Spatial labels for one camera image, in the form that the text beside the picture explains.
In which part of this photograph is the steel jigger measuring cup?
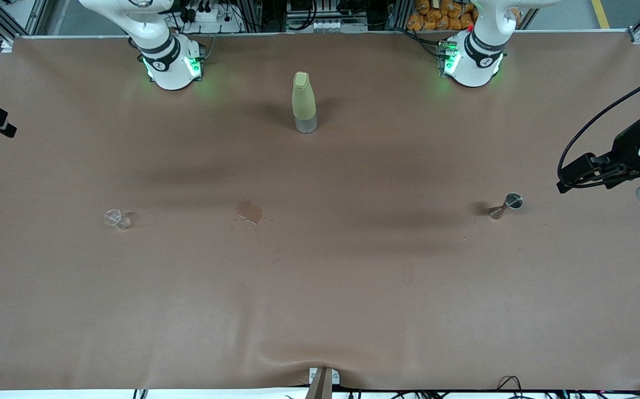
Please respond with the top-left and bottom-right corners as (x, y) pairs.
(488, 192), (524, 221)

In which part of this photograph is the clear glass cup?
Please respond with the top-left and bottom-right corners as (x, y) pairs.
(104, 208), (132, 230)

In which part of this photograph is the orange snack pile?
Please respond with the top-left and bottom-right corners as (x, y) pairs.
(407, 0), (479, 31)

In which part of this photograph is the white power strip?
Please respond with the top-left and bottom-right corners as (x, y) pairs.
(179, 0), (243, 34)

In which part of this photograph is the brown liquid spill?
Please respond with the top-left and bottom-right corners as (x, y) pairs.
(233, 201), (273, 227)

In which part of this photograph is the brown table mat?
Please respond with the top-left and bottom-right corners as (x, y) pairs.
(0, 30), (640, 391)

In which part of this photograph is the green bottle with clear base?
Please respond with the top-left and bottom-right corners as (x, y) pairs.
(291, 71), (318, 134)

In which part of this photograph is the white terminal block row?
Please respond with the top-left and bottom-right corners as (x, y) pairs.
(310, 18), (369, 32)

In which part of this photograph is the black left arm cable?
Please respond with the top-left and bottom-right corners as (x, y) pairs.
(557, 66), (640, 179)

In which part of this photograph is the aluminium cell frame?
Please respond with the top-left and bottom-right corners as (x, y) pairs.
(0, 0), (640, 45)

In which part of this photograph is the black cable loop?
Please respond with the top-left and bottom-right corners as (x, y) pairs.
(496, 375), (525, 399)

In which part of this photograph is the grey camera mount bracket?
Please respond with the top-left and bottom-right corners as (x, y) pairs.
(308, 367), (341, 399)

